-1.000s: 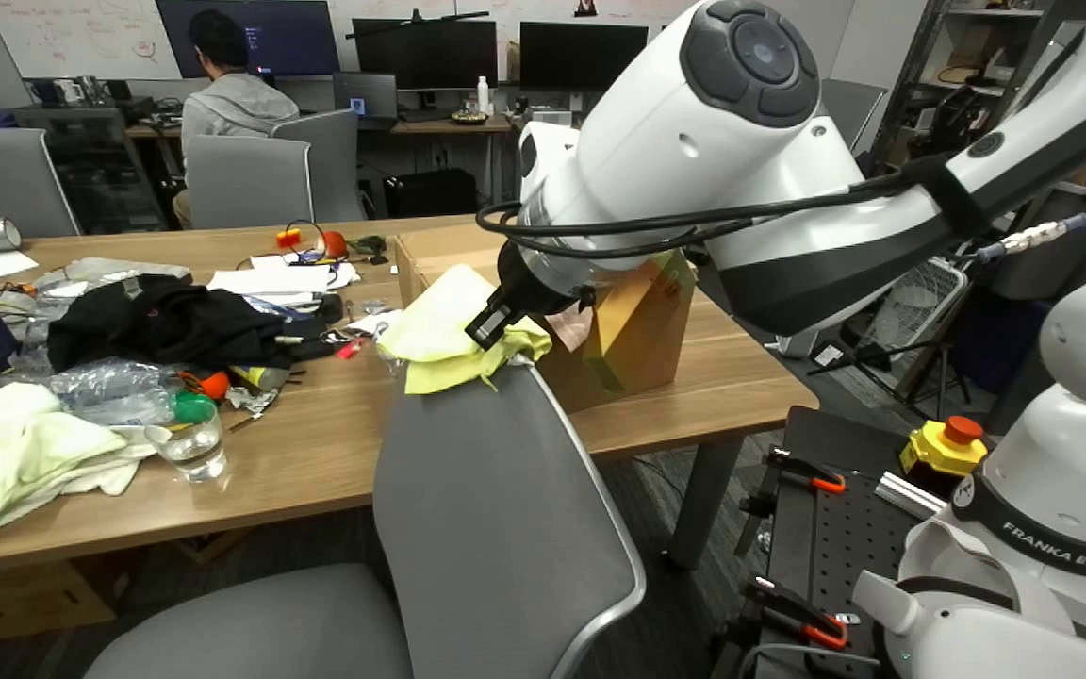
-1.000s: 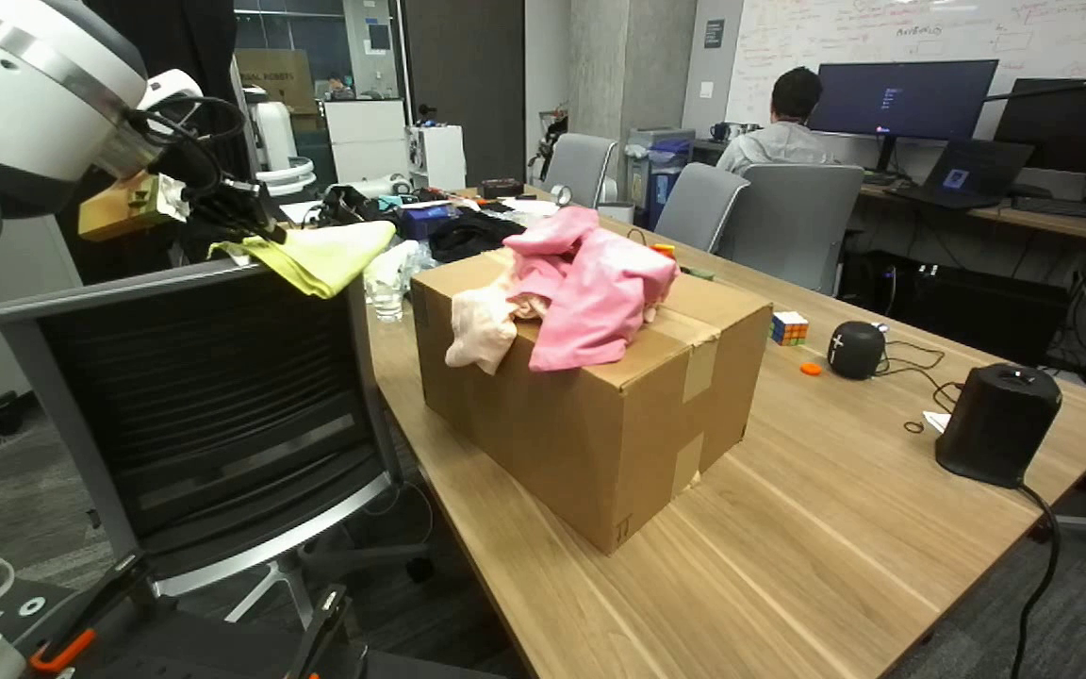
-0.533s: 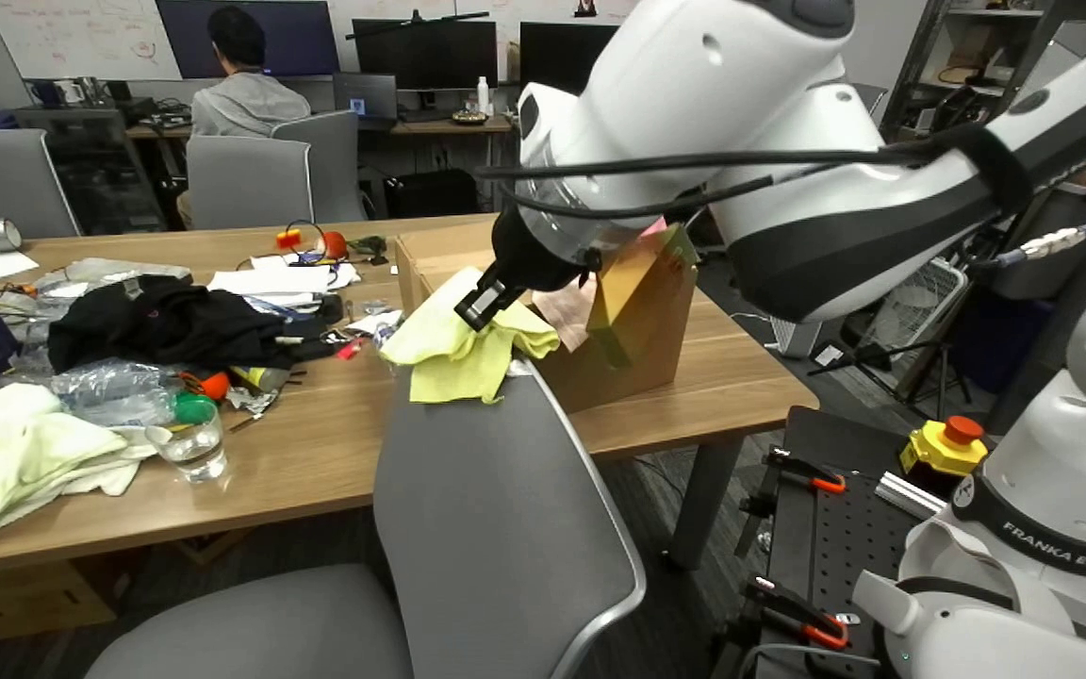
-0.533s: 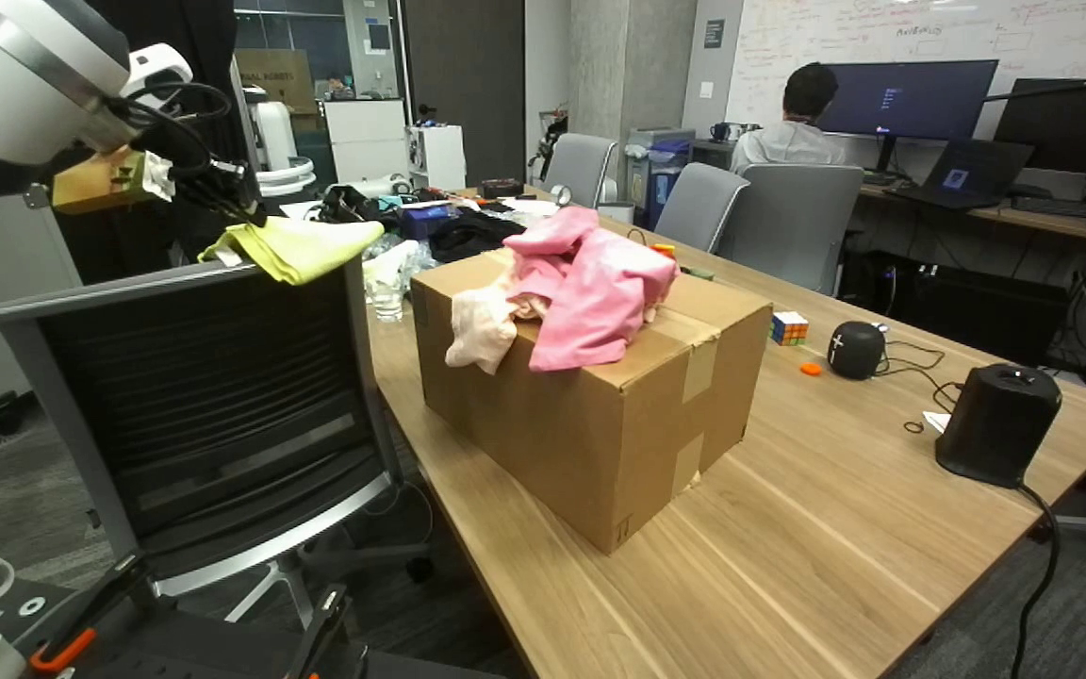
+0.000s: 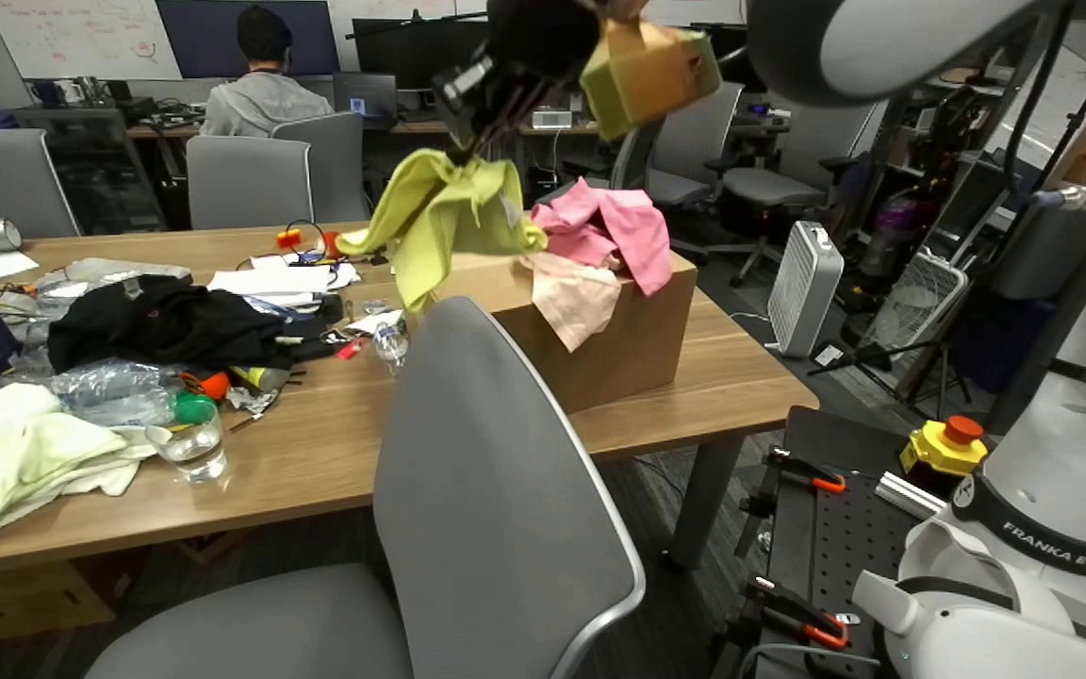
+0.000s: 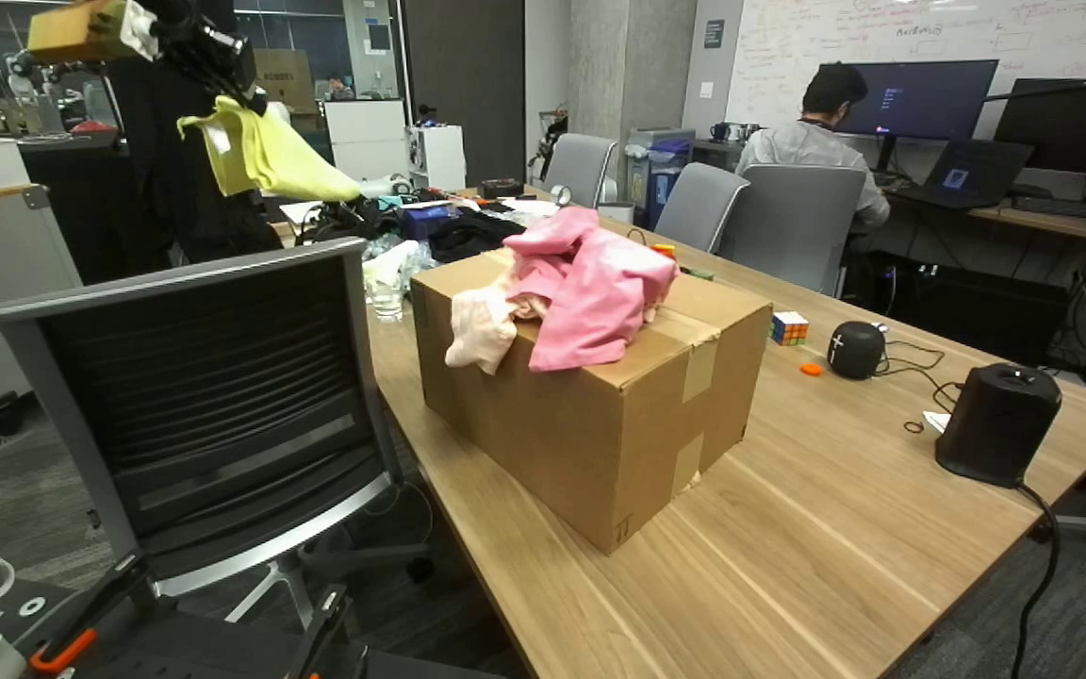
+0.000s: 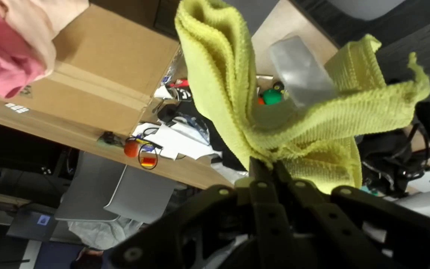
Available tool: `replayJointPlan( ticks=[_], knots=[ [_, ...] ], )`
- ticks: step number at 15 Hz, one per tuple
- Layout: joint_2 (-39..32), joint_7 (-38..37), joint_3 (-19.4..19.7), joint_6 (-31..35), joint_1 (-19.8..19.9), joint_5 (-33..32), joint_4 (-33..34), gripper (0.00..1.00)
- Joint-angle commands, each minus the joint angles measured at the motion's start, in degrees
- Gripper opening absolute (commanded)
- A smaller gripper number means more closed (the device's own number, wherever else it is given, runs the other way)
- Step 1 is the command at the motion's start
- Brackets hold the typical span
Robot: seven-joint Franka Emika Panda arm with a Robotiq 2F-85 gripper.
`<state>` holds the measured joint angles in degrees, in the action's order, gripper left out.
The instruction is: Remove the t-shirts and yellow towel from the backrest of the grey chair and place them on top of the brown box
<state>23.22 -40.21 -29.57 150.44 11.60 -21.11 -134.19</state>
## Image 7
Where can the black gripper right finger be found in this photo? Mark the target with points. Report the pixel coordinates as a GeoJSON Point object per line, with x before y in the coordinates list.
{"type": "Point", "coordinates": [364, 233]}

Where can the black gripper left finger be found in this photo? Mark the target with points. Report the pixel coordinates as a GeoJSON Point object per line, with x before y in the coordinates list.
{"type": "Point", "coordinates": [215, 229]}

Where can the yellow towel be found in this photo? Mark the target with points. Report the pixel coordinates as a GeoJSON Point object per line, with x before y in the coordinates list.
{"type": "Point", "coordinates": [224, 84]}

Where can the peach t-shirt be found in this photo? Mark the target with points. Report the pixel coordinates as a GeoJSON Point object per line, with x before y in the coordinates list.
{"type": "Point", "coordinates": [40, 23]}

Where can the grey chair backrest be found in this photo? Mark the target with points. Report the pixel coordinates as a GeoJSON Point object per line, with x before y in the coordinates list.
{"type": "Point", "coordinates": [125, 188]}

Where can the cardboard box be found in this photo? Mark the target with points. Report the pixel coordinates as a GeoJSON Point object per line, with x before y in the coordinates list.
{"type": "Point", "coordinates": [104, 75]}

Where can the white paper stack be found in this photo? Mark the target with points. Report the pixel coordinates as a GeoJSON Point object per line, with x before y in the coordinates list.
{"type": "Point", "coordinates": [179, 142]}

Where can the clear bottle green cap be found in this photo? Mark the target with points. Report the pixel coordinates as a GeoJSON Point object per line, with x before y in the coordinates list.
{"type": "Point", "coordinates": [298, 69]}

